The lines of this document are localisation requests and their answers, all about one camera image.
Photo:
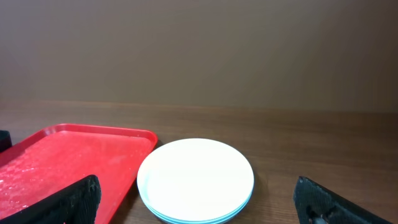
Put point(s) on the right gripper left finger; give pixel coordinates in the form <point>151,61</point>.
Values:
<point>76,204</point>

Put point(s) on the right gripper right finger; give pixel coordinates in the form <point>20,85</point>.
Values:
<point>316,204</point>

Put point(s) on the teal plate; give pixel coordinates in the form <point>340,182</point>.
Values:
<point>219,220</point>

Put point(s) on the white round plate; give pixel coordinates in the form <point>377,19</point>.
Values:
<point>195,179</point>

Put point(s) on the red plastic tray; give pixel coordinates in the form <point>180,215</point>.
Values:
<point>57,156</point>

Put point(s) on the black tray with water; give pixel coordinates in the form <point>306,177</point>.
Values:
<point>5,140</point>

